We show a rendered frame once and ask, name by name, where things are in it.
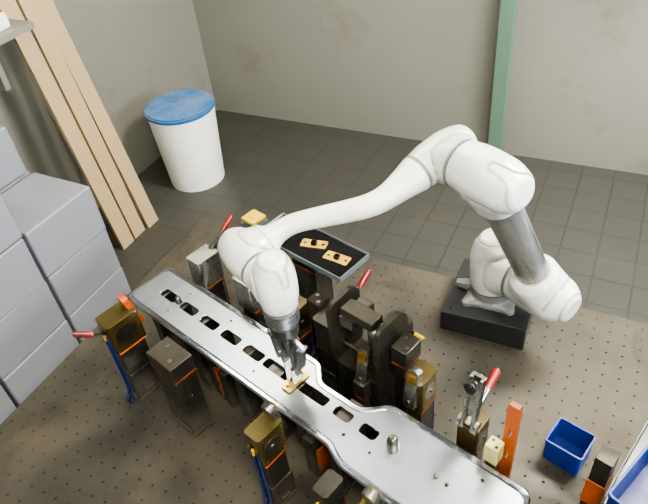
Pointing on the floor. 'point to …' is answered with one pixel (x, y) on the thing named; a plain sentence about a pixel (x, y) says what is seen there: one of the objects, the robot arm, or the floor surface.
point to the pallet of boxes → (39, 274)
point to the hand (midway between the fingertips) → (293, 370)
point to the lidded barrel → (187, 138)
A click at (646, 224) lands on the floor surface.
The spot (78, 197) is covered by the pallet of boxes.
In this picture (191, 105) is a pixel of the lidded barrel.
